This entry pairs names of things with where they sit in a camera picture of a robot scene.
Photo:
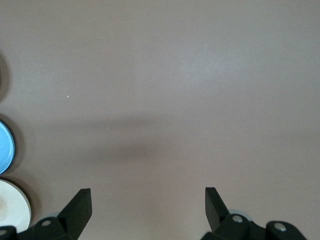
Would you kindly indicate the blue round plate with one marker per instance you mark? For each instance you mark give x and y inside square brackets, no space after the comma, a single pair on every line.
[5,147]

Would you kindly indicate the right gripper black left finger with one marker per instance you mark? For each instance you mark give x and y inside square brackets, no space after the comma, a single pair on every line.
[75,215]

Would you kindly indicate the beige round plate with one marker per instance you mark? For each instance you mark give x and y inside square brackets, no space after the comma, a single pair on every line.
[12,207]

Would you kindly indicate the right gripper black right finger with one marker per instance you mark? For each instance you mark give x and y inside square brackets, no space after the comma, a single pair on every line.
[217,212]

